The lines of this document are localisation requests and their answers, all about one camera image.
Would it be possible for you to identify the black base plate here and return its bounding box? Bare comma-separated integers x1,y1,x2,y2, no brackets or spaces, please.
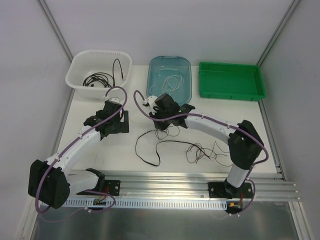
70,180,121,196
208,181,253,199

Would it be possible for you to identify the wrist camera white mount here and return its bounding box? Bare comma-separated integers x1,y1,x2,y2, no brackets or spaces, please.
142,95,159,115
104,96,120,103

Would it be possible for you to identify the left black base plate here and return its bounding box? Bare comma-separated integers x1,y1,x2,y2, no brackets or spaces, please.
70,180,121,196

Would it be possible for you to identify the aluminium corner post left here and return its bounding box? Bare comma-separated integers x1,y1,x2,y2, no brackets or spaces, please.
36,0,74,63

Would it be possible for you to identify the black ribbon cable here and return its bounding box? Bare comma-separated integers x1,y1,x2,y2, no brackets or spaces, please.
134,129,198,167

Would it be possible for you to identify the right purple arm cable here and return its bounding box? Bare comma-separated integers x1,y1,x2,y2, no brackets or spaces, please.
133,89,270,181

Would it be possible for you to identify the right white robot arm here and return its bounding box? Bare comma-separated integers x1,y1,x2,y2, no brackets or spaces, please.
142,93,264,199

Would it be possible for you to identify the aluminium corner post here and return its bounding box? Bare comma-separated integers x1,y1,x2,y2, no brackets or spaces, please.
256,0,302,67
36,0,74,63

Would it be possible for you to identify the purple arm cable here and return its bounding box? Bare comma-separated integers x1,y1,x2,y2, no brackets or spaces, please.
34,86,129,215
133,89,270,181

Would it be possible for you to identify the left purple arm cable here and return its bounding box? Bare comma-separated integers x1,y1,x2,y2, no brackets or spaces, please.
34,86,129,215

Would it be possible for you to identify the white slotted cable duct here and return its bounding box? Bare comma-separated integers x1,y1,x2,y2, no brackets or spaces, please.
62,197,227,211

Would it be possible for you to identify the green plastic tray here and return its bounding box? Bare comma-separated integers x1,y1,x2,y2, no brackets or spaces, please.
198,61,266,102

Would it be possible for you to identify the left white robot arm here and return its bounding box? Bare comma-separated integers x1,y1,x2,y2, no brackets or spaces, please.
27,100,130,209

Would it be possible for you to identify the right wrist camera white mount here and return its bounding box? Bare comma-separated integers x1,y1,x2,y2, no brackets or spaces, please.
142,95,159,115

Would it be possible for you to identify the aluminium mounting rail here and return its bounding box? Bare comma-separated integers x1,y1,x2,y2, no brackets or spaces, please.
31,172,300,202

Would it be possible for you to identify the blue translucent plastic container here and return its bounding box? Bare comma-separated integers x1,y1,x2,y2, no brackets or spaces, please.
146,56,192,106

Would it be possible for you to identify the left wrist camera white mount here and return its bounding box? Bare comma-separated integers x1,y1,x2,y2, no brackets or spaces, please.
104,96,120,103

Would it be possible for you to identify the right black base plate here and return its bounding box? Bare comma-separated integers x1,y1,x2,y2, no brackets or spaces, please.
208,181,253,199

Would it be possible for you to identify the black USB cable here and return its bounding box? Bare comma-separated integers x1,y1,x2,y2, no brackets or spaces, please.
82,58,125,89

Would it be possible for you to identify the thin brown wire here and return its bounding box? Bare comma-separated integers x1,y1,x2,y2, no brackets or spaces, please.
153,124,236,167

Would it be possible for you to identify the aluminium corner post right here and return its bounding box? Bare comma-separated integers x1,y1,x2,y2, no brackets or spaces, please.
256,0,302,67

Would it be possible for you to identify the thin white wire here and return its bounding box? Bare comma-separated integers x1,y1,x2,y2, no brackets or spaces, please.
149,65,186,97

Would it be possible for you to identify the white translucent plastic tub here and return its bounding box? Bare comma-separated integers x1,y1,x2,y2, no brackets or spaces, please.
65,50,132,100

